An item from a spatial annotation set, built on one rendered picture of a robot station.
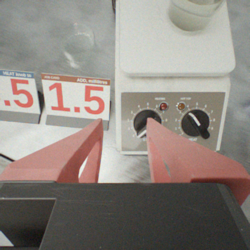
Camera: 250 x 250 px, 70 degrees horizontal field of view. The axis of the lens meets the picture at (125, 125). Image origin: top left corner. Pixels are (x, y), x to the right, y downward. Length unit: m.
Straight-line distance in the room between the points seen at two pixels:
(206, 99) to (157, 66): 0.07
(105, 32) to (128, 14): 0.11
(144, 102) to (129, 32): 0.08
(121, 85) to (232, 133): 0.18
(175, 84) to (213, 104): 0.05
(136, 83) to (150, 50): 0.04
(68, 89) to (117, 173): 0.13
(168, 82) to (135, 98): 0.04
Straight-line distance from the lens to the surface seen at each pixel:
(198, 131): 0.21
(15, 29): 0.38
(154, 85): 0.20
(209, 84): 0.22
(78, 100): 0.25
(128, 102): 0.20
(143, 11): 0.23
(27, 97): 0.28
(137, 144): 0.22
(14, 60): 0.34
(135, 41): 0.21
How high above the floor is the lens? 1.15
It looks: 77 degrees down
